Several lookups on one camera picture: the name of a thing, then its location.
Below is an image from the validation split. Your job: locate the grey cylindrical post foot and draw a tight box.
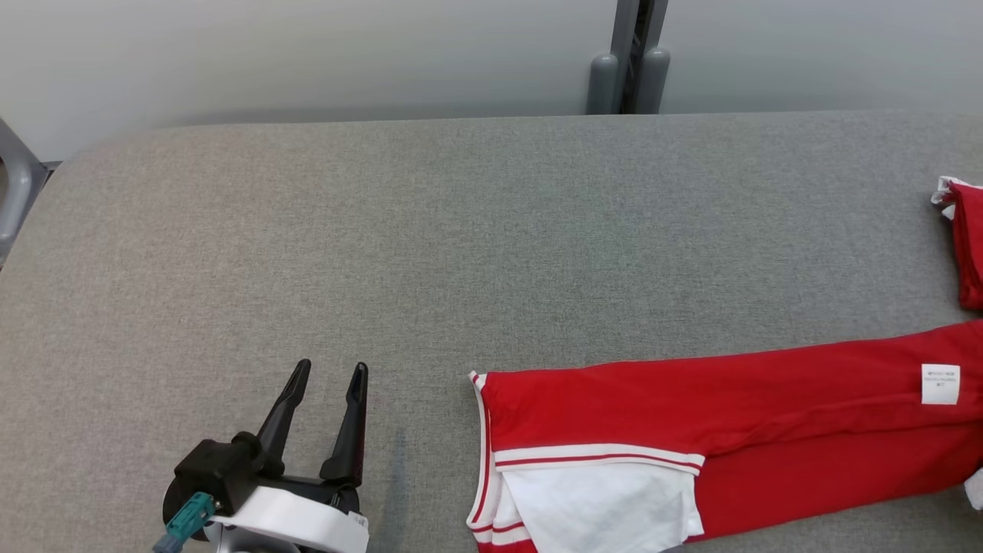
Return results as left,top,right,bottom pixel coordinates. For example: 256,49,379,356
587,54,619,116
634,48,670,114

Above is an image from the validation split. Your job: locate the grey partition post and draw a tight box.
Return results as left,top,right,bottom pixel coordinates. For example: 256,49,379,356
611,0,669,114

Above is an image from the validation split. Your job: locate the red shorts white trim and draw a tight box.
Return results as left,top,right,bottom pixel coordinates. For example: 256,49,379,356
931,177,983,310

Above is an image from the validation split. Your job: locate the red white basketball jersey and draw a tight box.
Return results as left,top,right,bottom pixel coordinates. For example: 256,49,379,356
467,319,983,553

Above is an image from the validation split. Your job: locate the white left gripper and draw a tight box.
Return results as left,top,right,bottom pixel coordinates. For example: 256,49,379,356
204,359,371,553

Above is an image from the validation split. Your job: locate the left black cable teal plug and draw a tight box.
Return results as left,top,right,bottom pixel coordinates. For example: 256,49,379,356
152,492,217,553

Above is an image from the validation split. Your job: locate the grey metal table leg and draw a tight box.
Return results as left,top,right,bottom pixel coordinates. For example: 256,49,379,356
0,119,51,266

